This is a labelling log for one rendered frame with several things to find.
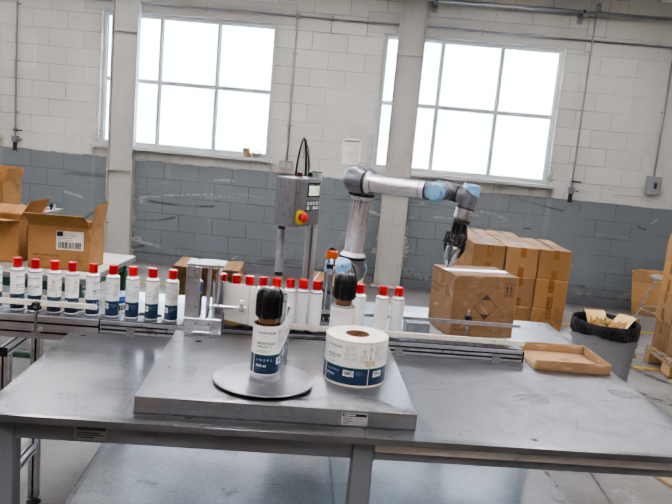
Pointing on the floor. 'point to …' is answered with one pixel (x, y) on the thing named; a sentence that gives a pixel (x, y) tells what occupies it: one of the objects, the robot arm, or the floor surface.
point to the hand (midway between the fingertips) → (448, 264)
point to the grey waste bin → (615, 353)
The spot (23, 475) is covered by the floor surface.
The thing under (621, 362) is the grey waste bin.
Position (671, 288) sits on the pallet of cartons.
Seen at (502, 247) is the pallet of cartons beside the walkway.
